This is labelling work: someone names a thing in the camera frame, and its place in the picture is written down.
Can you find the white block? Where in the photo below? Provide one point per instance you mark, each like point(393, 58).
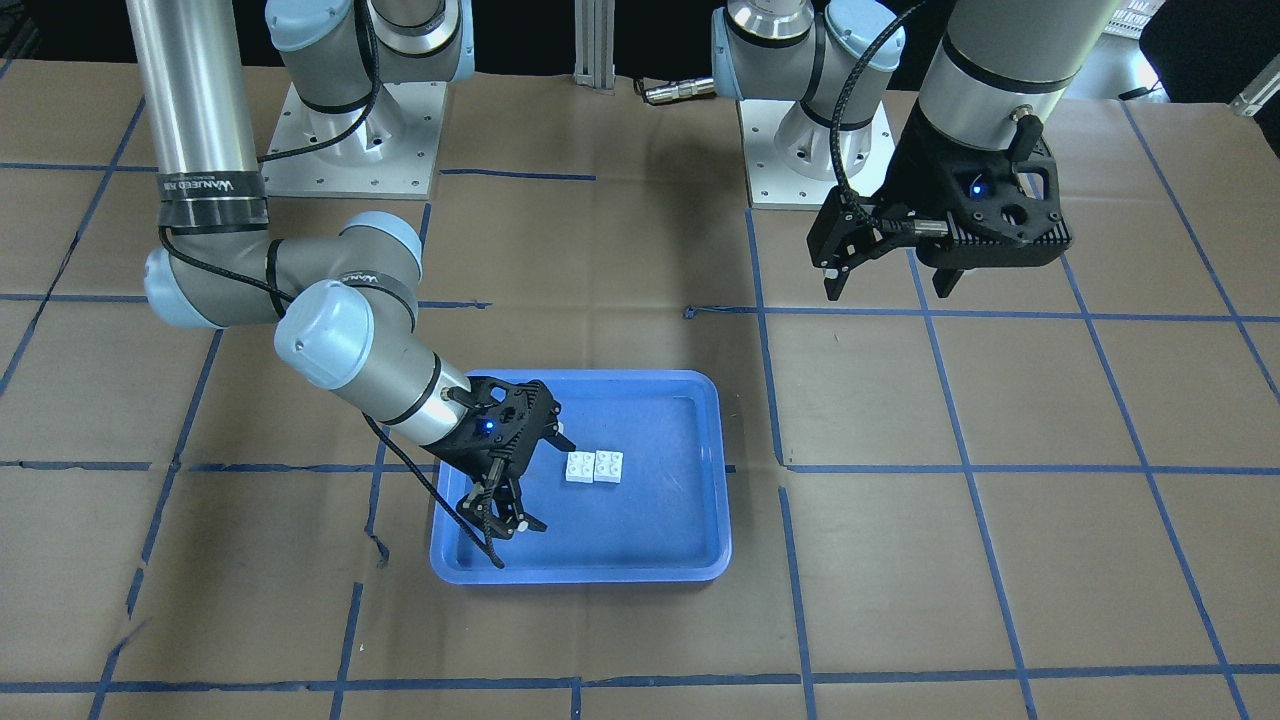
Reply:
point(608, 467)
point(579, 467)

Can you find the blue plastic tray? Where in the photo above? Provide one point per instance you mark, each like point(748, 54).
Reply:
point(644, 499)

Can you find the aluminium frame post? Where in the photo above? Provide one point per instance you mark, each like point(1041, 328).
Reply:
point(593, 22)

